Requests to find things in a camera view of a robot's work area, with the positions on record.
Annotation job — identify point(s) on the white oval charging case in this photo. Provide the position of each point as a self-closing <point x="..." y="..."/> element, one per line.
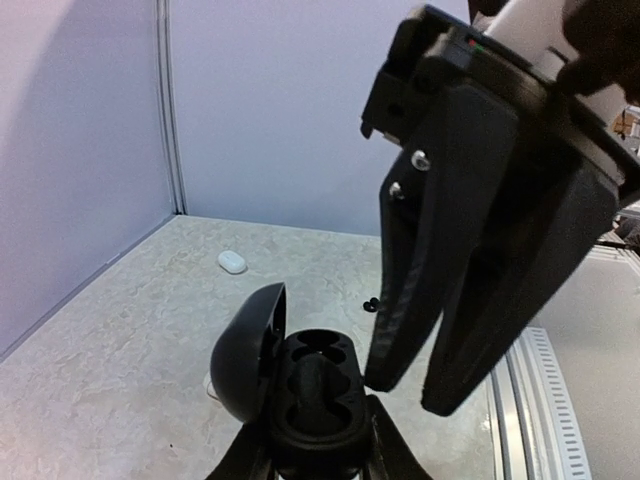
<point x="232" y="262"/>

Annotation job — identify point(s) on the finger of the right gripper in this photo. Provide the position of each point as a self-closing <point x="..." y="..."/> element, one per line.
<point x="526" y="250"/>
<point x="430" y="225"/>

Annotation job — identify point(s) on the white stem earbud charging case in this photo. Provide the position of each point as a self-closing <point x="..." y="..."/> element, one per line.
<point x="209" y="388"/>

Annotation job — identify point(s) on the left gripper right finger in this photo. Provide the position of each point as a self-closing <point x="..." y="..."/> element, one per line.
<point x="390" y="457"/>

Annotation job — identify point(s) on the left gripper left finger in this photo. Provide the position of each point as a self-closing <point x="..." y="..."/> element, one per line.
<point x="246" y="459"/>

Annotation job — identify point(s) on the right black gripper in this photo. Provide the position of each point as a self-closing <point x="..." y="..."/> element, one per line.
<point x="475" y="85"/>

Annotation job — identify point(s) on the aluminium front rail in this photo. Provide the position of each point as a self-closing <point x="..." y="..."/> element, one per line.
<point x="535" y="431"/>

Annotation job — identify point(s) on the black clip earbud left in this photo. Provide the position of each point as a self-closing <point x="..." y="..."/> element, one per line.
<point x="372" y="305"/>

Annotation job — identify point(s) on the black earbud charging case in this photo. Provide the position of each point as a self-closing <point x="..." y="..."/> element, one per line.
<point x="304" y="390"/>

